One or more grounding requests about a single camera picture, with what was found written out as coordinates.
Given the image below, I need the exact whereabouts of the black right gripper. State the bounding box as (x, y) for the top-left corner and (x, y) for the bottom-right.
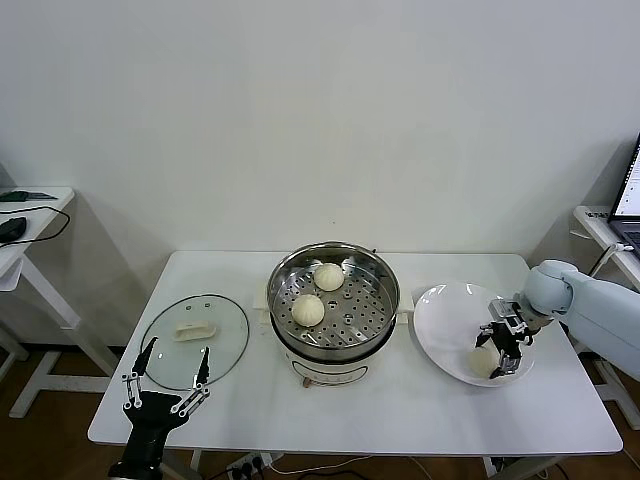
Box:
(473, 323), (535, 381)

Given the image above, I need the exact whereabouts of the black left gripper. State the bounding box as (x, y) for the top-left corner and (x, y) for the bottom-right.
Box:
(121, 337), (211, 465)

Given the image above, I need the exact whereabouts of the white steamed baozi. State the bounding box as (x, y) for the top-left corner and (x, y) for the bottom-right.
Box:
(291, 294), (326, 327)
(466, 349), (501, 379)
(313, 262), (345, 292)

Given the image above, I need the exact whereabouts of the round glass pot lid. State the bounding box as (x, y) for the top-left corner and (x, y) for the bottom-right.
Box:
(139, 293), (250, 392)

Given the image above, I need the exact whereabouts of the perforated steel steamer basket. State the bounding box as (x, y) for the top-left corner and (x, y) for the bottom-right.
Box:
(267, 242), (402, 362)

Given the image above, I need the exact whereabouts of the white round plate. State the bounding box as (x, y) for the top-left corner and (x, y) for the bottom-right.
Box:
(412, 282), (537, 387)

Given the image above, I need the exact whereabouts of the white power strip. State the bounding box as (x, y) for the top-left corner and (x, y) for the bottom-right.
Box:
(224, 452), (274, 476)

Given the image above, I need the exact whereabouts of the white electric cooking pot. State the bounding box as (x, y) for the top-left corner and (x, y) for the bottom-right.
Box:
(253, 284), (415, 391)

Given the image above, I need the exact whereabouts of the white side desk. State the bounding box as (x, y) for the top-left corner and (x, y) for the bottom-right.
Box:
(572, 204), (640, 431)
(0, 186), (121, 420)

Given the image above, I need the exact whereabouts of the grey open laptop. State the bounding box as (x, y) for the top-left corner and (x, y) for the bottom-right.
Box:
(606, 132), (640, 262)

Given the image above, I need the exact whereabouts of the black computer mouse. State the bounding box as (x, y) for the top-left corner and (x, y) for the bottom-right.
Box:
(0, 217), (28, 240)

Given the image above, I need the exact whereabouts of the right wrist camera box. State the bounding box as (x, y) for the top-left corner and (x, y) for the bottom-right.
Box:
(488, 298), (524, 331)

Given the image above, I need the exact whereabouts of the black cable with clamp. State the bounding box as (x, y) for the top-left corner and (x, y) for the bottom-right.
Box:
(588, 250), (612, 277)

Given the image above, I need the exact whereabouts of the white laptop plug cable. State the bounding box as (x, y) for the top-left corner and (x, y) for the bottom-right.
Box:
(601, 242), (632, 266)

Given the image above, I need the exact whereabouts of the black mouse cable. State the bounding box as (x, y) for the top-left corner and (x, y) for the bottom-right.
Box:
(0, 205), (71, 247)

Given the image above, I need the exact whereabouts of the thin white floor cable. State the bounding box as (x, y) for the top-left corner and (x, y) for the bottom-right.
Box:
(269, 452), (374, 474)

